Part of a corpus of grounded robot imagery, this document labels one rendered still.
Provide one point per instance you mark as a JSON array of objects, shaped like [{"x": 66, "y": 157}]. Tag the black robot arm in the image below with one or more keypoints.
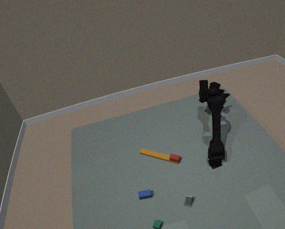
[{"x": 216, "y": 150}]

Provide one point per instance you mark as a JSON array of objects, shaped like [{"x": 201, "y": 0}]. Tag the yellow bar with red block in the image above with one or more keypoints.
[{"x": 169, "y": 158}]

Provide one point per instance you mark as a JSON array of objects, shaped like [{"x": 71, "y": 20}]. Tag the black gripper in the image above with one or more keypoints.
[{"x": 223, "y": 94}]

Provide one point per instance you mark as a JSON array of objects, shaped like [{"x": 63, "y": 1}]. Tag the green cube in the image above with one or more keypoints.
[{"x": 157, "y": 224}]

